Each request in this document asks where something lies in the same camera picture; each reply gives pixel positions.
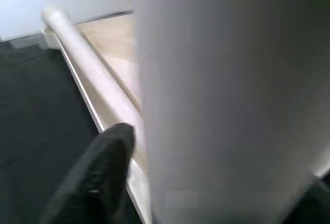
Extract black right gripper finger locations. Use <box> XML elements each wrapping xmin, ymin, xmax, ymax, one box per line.
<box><xmin>38</xmin><ymin>122</ymin><xmax>137</xmax><ymax>224</ymax></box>

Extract white plastic table leg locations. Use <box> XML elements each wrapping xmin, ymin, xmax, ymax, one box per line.
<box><xmin>41</xmin><ymin>4</ymin><xmax>147</xmax><ymax>142</ymax></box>
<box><xmin>131</xmin><ymin>0</ymin><xmax>330</xmax><ymax>224</ymax></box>

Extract white plastic table top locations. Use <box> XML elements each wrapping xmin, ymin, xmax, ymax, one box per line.
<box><xmin>42</xmin><ymin>10</ymin><xmax>155</xmax><ymax>224</ymax></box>

